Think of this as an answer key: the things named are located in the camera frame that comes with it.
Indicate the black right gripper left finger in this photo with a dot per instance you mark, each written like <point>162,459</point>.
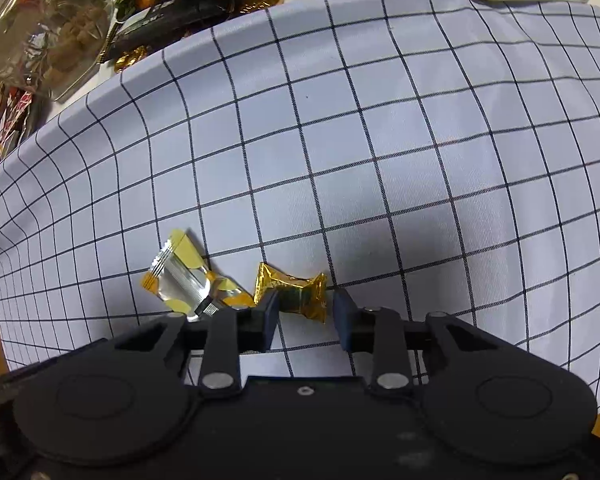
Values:
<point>225,336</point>

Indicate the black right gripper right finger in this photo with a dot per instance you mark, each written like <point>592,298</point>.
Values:
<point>385,336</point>

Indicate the silver yellow snack packet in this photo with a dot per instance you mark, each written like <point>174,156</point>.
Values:
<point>184,282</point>

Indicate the gold foil candy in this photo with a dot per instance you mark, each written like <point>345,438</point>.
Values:
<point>305,296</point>

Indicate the blue checkered tablecloth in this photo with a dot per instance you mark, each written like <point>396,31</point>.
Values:
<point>425,155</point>

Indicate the red snack pile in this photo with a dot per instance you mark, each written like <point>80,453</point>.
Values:
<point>16,117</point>

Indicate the clear glass cookie jar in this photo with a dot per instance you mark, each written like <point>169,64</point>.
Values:
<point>47,47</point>

